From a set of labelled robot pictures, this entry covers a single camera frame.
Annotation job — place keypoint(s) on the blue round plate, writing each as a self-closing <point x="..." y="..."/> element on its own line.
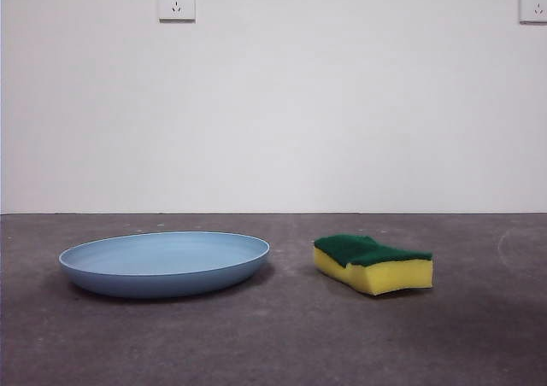
<point x="162" y="266"/>

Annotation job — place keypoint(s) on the yellow sponge with green scourer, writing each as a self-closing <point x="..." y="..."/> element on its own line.
<point x="384" y="277"/>

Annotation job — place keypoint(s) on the white wall socket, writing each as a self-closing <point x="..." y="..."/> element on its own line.
<point x="534" y="4"/>
<point x="178" y="2"/>

